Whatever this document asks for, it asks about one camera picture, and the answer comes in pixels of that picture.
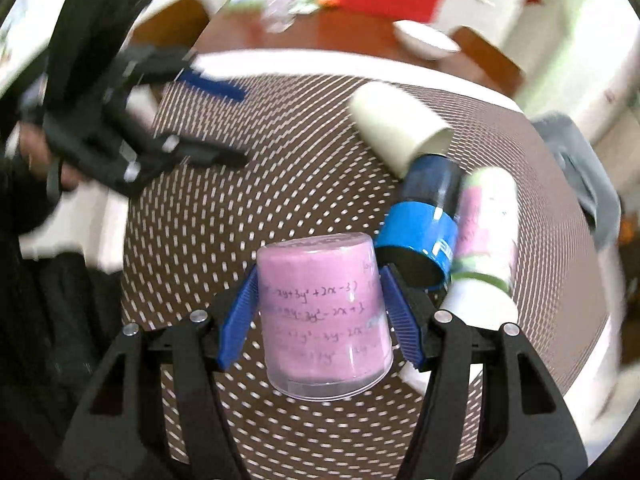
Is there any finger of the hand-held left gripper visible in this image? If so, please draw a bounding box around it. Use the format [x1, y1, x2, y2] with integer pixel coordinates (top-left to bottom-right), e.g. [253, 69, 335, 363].
[122, 44, 248, 107]
[125, 132, 251, 196]

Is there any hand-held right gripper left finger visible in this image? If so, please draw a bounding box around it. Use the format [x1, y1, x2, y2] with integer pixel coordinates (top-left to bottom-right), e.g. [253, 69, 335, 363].
[55, 265, 260, 480]

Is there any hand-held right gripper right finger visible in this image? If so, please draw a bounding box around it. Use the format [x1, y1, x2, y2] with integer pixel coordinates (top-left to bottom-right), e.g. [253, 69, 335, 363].
[380, 262, 589, 480]

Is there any pink printed plastic cup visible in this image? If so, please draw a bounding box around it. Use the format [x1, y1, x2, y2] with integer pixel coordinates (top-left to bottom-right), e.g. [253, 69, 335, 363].
[256, 232, 393, 402]

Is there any blue cup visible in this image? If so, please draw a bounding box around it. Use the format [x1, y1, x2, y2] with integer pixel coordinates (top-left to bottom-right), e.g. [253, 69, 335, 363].
[374, 154, 466, 292]

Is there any white floral print cup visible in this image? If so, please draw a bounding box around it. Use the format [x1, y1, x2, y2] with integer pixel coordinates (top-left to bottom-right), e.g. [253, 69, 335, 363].
[450, 166, 521, 296]

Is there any cream paper cup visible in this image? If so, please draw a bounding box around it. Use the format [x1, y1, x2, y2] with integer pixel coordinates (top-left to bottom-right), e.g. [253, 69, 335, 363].
[347, 81, 456, 178]

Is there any person's left hand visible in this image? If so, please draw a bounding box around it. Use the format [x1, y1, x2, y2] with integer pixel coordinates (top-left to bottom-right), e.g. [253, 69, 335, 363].
[17, 122, 81, 193]

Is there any wooden chair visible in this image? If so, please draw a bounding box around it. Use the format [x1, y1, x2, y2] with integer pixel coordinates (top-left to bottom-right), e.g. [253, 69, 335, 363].
[131, 0, 211, 56]
[450, 26, 526, 98]

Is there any brown dotted placemat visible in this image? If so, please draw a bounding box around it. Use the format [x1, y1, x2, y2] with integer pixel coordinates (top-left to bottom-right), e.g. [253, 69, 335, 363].
[120, 74, 613, 466]

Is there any clear glass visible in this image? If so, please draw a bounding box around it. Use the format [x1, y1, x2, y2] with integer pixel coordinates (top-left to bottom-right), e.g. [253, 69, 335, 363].
[260, 0, 301, 35]

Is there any dark cloth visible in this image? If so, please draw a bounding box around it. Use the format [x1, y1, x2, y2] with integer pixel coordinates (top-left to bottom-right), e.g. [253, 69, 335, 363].
[0, 247, 128, 480]

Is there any white bowl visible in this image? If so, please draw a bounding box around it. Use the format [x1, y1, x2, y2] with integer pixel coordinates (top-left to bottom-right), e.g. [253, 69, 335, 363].
[392, 21, 461, 59]

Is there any grey cloth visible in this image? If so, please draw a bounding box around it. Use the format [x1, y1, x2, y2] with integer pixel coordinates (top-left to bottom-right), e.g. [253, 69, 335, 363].
[531, 112, 623, 251]

